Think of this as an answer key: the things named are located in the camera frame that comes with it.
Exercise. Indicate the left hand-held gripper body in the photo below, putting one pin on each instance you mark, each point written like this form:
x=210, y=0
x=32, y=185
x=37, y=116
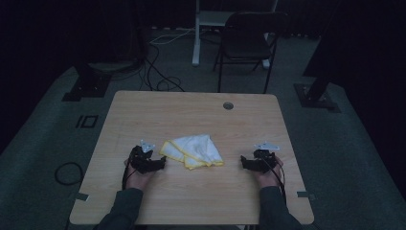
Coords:
x=142, y=161

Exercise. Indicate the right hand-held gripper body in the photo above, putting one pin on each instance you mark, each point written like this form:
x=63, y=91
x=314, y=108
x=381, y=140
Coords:
x=263, y=161

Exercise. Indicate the white cloth with yellow edge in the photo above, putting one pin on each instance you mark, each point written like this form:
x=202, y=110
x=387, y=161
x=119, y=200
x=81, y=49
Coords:
x=194, y=150

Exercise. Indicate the person's right hand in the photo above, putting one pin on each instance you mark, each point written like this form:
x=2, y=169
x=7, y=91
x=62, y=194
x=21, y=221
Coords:
x=268, y=179

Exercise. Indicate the person's left hand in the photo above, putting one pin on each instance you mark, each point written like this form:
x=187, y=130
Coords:
x=137, y=179

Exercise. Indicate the grey tape piece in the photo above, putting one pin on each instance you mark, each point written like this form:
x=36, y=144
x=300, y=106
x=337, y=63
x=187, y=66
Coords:
x=304, y=194
x=82, y=196

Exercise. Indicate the round grey table grommet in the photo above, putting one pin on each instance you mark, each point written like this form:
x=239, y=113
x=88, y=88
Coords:
x=228, y=105

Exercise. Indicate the black stand base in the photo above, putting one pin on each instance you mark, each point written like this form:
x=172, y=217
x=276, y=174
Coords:
x=87, y=86
x=314, y=97

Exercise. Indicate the round grey stand base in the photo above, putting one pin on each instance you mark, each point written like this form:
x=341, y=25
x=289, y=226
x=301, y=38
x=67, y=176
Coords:
x=111, y=66

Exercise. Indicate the black folding chair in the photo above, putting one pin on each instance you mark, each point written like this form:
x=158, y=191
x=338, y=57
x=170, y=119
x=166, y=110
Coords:
x=245, y=44

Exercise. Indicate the white desk frame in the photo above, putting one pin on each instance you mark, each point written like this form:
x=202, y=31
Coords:
x=196, y=38

